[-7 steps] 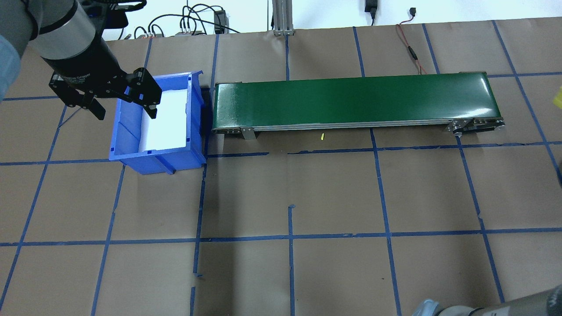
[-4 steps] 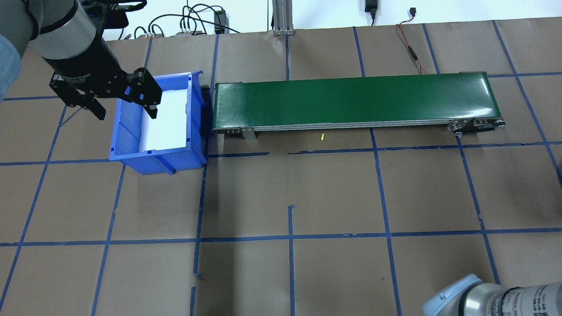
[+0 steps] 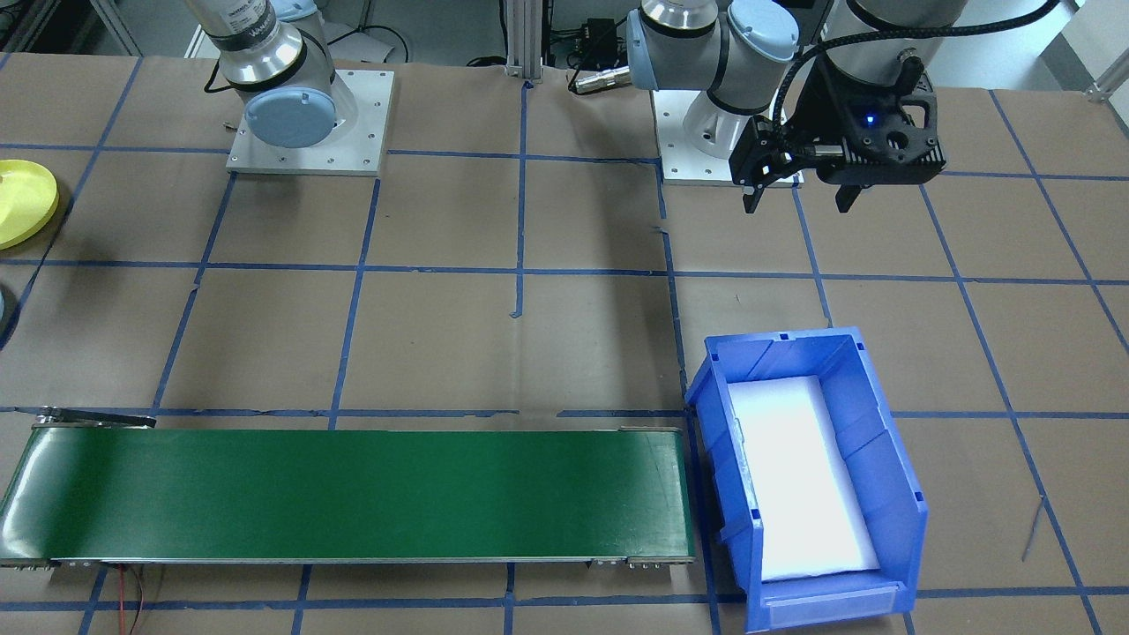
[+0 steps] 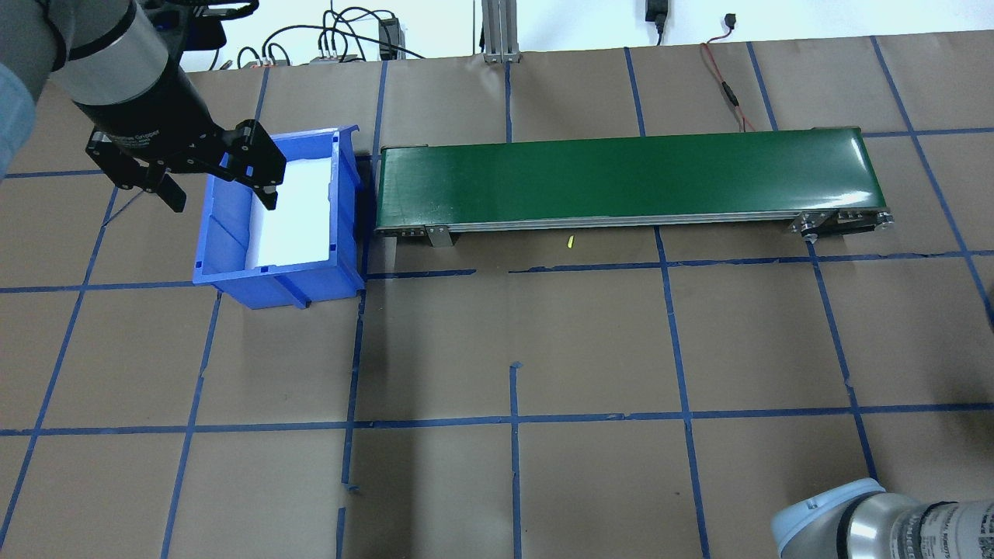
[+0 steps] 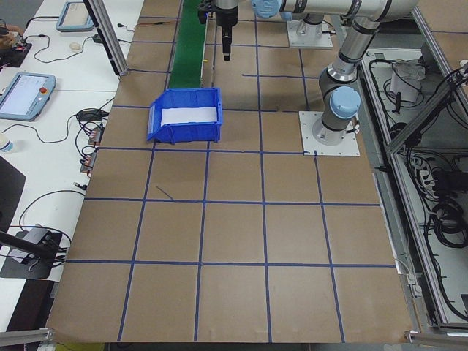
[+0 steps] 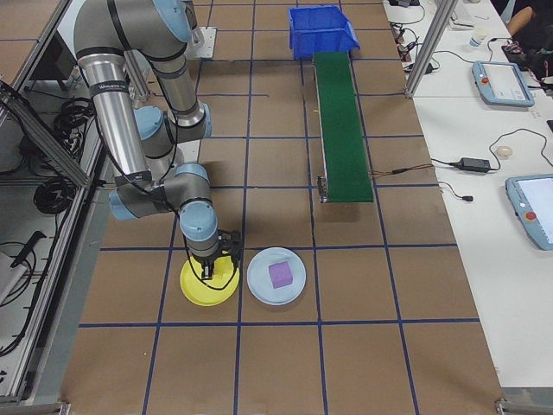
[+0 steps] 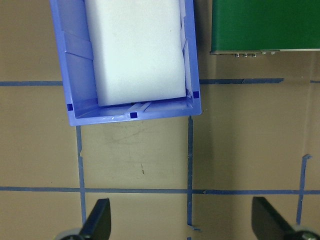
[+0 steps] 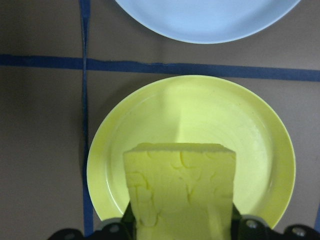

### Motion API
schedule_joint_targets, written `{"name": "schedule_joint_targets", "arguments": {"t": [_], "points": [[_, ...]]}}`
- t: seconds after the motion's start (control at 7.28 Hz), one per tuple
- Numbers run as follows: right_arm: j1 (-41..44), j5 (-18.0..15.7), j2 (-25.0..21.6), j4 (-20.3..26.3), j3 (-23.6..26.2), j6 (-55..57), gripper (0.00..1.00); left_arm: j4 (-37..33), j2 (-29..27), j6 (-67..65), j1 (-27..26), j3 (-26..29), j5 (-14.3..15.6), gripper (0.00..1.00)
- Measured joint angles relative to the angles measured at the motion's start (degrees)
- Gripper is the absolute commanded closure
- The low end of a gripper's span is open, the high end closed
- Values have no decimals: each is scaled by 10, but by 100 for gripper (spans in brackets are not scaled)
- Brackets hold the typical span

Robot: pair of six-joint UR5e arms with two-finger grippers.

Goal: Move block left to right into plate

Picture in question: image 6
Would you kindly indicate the purple foam block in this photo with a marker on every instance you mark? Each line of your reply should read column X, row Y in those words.
column 281, row 276

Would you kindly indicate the person bare forearm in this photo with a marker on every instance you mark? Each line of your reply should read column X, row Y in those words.
column 520, row 19

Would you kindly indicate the yellow plate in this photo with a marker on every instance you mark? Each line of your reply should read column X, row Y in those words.
column 198, row 294

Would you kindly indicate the light blue plate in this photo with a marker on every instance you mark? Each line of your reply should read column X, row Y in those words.
column 259, row 281

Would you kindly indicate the green conveyor belt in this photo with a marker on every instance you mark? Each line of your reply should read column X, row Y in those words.
column 341, row 129

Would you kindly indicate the aluminium corner bar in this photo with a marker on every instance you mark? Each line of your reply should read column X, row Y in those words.
column 527, row 406
column 34, row 408

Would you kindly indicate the blue plastic storage bin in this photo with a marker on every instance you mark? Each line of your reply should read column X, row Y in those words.
column 319, row 39

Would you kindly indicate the white desk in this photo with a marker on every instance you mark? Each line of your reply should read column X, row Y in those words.
column 475, row 302

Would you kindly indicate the black power adapter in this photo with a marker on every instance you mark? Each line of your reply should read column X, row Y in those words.
column 473, row 164
column 425, row 68

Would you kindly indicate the small circuit board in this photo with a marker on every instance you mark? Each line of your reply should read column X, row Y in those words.
column 397, row 30
column 403, row 49

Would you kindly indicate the small beige round object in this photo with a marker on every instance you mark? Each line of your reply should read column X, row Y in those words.
column 504, row 151

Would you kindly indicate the grey blue teach pendant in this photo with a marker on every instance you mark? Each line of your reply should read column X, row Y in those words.
column 503, row 84
column 535, row 207

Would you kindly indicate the white paper cup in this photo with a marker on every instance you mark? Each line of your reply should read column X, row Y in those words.
column 477, row 39

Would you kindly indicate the white square base plate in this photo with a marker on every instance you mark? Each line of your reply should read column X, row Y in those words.
column 190, row 151
column 209, row 43

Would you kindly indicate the V-shaped metal bar frame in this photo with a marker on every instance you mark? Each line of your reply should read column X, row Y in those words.
column 43, row 138

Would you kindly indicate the slanted aluminium post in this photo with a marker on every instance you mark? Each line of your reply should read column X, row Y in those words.
column 431, row 43

